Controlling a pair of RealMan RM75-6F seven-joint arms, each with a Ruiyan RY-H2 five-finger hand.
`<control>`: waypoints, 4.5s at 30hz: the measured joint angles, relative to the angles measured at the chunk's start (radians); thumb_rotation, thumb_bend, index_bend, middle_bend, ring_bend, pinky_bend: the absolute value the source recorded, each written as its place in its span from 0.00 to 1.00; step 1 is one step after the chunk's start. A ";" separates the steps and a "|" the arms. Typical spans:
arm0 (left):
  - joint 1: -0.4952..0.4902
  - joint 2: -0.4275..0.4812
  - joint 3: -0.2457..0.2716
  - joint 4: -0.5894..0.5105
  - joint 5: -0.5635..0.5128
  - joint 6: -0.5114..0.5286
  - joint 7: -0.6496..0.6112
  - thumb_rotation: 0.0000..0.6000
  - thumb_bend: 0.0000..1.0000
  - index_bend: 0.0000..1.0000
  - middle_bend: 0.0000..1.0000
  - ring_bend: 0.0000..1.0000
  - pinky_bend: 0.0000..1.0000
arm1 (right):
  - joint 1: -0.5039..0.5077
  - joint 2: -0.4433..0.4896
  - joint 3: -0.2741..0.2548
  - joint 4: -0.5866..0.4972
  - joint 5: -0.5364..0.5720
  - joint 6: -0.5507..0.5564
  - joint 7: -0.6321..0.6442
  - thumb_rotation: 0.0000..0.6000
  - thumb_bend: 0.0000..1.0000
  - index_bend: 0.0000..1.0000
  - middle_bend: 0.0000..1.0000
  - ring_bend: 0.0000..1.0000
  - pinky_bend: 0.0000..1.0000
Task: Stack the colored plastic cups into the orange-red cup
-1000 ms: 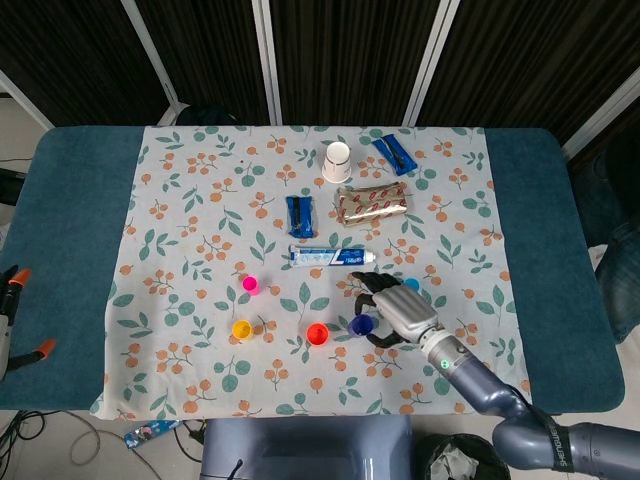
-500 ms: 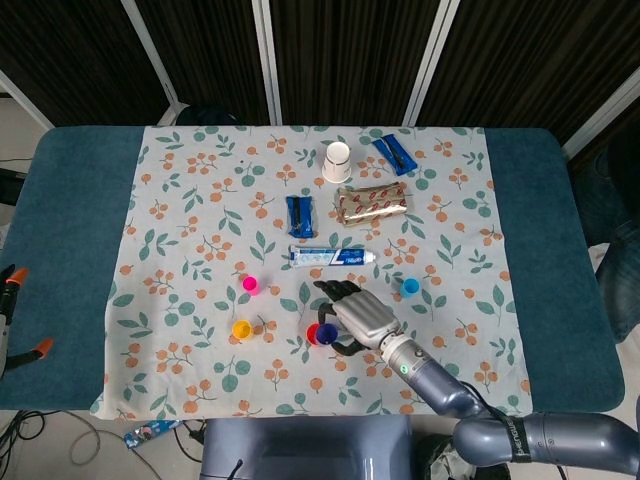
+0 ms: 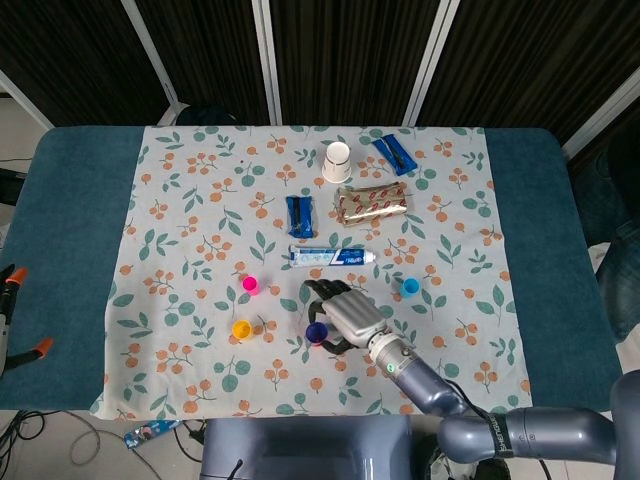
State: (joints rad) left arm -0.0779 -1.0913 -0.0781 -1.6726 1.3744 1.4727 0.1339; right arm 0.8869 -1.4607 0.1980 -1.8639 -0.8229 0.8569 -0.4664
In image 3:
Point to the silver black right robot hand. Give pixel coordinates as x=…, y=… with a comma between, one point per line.
x=350, y=315

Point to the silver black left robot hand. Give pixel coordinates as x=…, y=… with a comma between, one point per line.
x=5, y=310

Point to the dark blue plastic cup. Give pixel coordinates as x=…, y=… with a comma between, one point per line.
x=316, y=331

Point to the light blue plastic cup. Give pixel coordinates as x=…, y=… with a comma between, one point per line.
x=410, y=287

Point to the pink plastic cup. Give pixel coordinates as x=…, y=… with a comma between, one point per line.
x=250, y=285

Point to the yellow plastic cup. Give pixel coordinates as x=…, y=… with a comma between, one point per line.
x=242, y=330

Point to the blue white toothpaste tube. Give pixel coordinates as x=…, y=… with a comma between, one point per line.
x=330, y=256

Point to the teal table cover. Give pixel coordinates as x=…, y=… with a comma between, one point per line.
x=65, y=225

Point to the blue snack packet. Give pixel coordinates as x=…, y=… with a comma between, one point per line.
x=395, y=155
x=300, y=217

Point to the gold foil wrapped package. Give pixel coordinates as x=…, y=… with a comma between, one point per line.
x=372, y=205

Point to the black box device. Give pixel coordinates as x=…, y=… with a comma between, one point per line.
x=10, y=187

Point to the grey-blue robot torso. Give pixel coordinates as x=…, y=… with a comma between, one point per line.
x=300, y=450

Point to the white paper cup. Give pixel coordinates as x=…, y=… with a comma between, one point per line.
x=336, y=167

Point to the floral leaf print tablecloth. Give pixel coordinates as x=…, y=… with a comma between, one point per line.
x=175, y=240

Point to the colourful wrapper on floor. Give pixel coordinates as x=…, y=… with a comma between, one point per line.
x=150, y=432

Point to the black bag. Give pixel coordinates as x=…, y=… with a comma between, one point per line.
x=205, y=116

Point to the white screen frame post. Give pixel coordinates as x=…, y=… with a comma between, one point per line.
x=267, y=60
x=600, y=120
x=432, y=60
x=150, y=55
x=25, y=101

